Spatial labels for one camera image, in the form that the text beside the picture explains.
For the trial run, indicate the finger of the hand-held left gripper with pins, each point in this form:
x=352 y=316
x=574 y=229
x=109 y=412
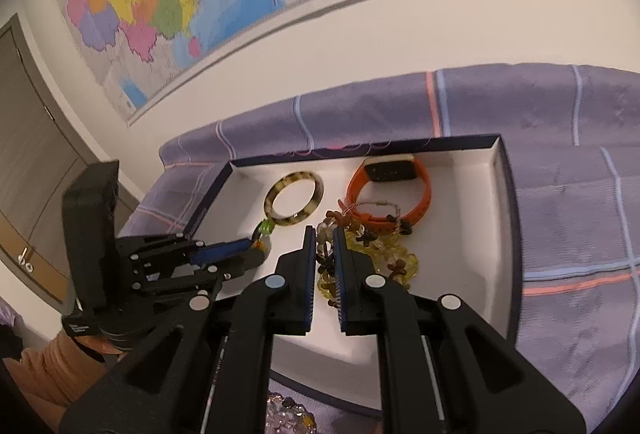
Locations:
x=220 y=251
x=240 y=264

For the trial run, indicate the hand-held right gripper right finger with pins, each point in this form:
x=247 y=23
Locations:
x=340 y=274

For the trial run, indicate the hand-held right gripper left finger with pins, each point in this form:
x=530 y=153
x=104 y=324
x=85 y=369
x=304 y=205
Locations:
x=310 y=274

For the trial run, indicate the tortoiseshell bangle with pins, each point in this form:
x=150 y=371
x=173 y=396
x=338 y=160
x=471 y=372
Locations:
x=269 y=200

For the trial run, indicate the orange smartwatch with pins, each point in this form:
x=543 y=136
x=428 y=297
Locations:
x=390 y=170

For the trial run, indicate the dark blue shallow box tray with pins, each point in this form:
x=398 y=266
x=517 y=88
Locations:
x=450 y=239

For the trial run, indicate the person's left forearm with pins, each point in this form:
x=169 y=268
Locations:
x=50 y=369

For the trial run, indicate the grey brown door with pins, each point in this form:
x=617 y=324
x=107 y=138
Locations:
x=40 y=154

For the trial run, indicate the purple plaid bed sheet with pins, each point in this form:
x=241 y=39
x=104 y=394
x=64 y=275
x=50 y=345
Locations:
x=575 y=214

